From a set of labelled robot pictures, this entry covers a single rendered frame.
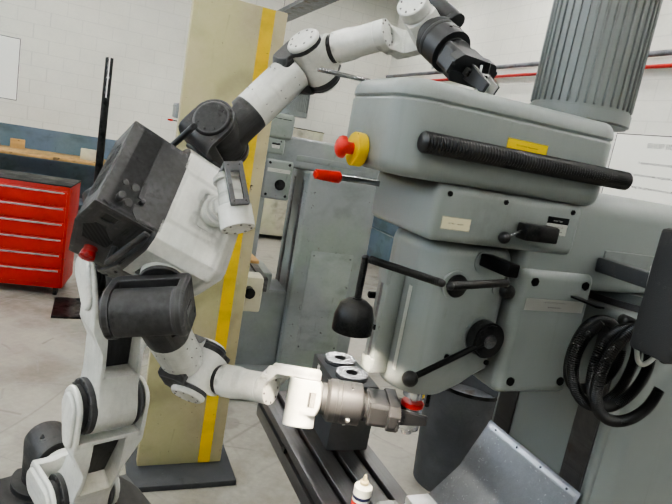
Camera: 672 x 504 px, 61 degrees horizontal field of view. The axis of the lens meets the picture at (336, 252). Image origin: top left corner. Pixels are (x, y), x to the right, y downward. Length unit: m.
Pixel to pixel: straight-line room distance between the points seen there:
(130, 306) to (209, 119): 0.43
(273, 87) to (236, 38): 1.42
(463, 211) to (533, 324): 0.30
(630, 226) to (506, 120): 0.41
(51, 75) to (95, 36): 0.89
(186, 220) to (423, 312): 0.49
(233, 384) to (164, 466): 1.95
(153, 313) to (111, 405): 0.54
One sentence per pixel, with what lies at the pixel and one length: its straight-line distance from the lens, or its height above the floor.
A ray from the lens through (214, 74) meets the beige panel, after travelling 2.70.
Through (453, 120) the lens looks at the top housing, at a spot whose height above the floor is 1.83.
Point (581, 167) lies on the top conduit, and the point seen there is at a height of 1.80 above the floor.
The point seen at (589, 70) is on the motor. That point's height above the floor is 1.98.
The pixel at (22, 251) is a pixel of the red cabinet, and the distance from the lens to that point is 5.62.
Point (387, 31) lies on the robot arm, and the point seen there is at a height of 2.02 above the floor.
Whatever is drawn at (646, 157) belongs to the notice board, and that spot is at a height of 2.16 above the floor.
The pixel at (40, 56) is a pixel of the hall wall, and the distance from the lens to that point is 9.99.
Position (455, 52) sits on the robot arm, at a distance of 1.14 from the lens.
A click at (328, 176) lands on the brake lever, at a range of 1.11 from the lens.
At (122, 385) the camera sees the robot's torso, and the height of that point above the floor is 1.08.
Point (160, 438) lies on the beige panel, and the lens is 3.12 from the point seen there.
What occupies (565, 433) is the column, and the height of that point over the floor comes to 1.22.
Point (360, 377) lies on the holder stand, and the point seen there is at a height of 1.16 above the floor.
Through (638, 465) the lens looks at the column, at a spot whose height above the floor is 1.20.
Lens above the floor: 1.76
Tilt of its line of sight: 11 degrees down
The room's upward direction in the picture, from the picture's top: 10 degrees clockwise
